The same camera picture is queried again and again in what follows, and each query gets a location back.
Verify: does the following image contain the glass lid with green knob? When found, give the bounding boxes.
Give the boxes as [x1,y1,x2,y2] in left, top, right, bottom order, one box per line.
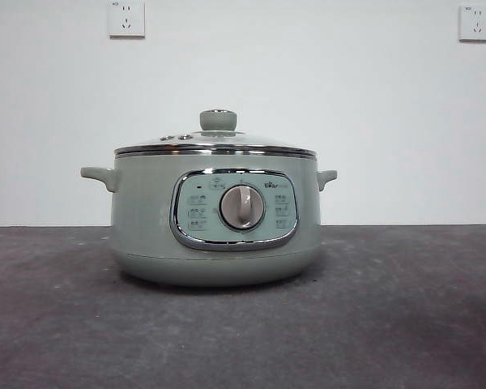
[115,108,318,157]

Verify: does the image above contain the pale green electric pot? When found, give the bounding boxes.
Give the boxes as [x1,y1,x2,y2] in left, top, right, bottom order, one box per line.
[79,152,339,289]

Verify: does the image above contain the white wall socket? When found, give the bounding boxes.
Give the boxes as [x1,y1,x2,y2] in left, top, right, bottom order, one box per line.
[108,0,146,40]
[458,4,486,43]

